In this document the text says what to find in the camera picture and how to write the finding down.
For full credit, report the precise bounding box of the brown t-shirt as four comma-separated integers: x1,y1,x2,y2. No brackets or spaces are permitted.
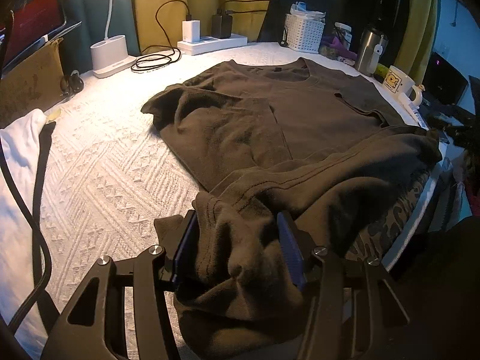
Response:
142,58,441,359

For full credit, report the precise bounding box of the white tube with barcode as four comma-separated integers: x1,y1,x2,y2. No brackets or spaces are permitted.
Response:
397,93,429,130

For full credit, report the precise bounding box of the white cartoon mug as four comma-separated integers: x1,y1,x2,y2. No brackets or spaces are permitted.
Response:
382,65,425,108

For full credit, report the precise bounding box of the white folded cloth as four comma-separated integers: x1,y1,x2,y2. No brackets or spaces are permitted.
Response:
0,108,48,359

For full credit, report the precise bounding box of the steel thermos bottle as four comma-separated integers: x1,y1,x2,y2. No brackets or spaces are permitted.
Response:
354,28,388,77

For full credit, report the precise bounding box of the purple plush toy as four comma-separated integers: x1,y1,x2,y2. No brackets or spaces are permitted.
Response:
319,36,357,61

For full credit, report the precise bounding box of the white plastic basket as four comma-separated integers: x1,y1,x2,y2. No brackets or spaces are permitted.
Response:
284,2,326,54

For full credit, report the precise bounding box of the brown cardboard box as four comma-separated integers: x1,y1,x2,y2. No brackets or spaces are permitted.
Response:
0,37,64,128

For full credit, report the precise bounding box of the white desk lamp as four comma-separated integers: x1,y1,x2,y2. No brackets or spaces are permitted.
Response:
90,0,136,79

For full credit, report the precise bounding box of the black charger adapter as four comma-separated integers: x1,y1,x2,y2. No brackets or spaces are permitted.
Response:
211,10,233,39

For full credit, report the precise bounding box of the white power strip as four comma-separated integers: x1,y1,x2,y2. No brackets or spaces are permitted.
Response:
177,33,248,56

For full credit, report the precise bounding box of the white charger adapter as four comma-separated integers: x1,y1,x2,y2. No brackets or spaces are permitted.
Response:
182,19,201,43

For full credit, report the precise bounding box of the red screen tablet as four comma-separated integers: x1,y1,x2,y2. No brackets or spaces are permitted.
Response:
3,0,67,69

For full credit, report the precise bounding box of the yellow curtain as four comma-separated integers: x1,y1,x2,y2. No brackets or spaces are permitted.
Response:
133,0,269,52

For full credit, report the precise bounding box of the black braided cable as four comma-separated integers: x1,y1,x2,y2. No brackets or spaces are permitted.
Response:
0,138,53,334

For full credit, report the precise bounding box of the small black cable bundle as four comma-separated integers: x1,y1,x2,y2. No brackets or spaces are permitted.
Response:
59,70,86,97

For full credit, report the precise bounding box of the black coiled cable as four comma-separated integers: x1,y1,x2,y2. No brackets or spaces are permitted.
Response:
130,0,192,73

